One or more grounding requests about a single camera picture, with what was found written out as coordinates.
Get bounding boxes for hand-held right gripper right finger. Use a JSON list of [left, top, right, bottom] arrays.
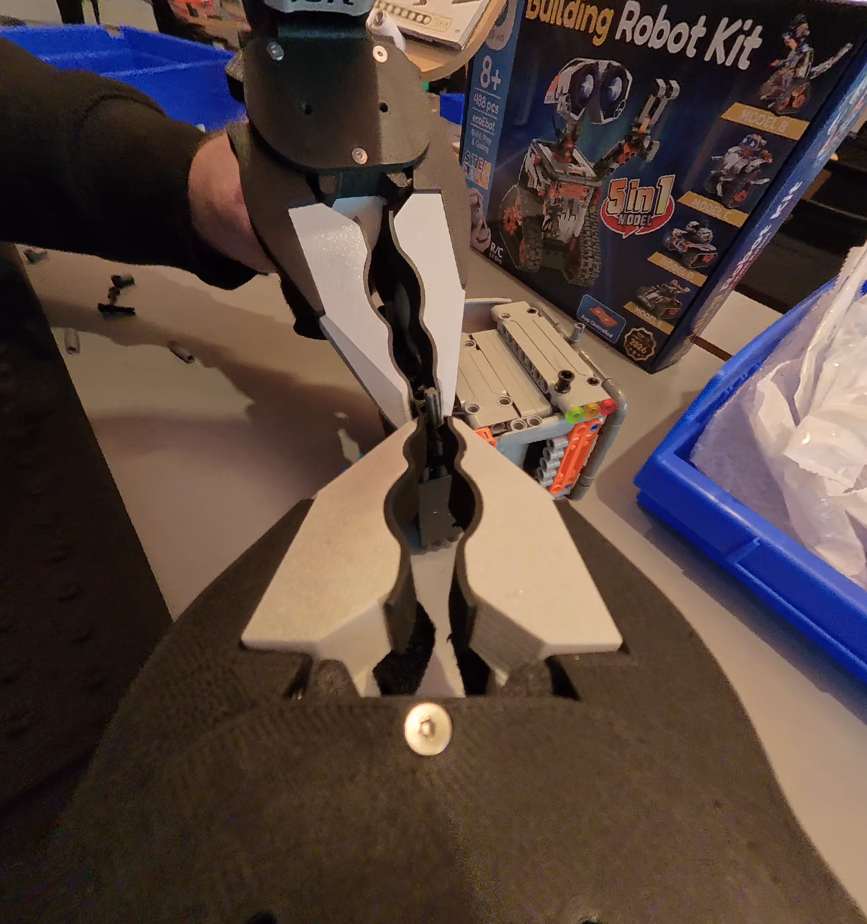
[[448, 420, 625, 676]]

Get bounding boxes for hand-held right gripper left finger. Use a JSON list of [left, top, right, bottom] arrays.
[[239, 422, 434, 697]]

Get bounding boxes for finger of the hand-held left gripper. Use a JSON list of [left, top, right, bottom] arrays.
[[287, 201, 414, 436], [392, 190, 469, 418]]

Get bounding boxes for grey building-block robot model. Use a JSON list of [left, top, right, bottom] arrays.
[[412, 302, 629, 553]]

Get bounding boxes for person's left forearm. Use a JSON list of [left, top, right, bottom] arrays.
[[0, 22, 257, 290]]

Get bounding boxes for person's left hand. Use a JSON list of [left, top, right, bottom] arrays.
[[190, 132, 277, 274]]

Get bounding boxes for blue plastic bin with bags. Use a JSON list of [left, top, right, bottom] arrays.
[[633, 278, 867, 707]]

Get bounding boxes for black axle connector part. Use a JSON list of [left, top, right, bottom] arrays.
[[97, 274, 137, 319]]

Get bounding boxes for dark blue robot kit box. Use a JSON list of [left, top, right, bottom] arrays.
[[462, 0, 867, 374]]

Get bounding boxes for black dimpled chair seat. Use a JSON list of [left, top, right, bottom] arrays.
[[0, 245, 174, 831]]

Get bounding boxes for clear plastic parts bags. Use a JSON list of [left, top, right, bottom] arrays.
[[689, 209, 867, 600]]

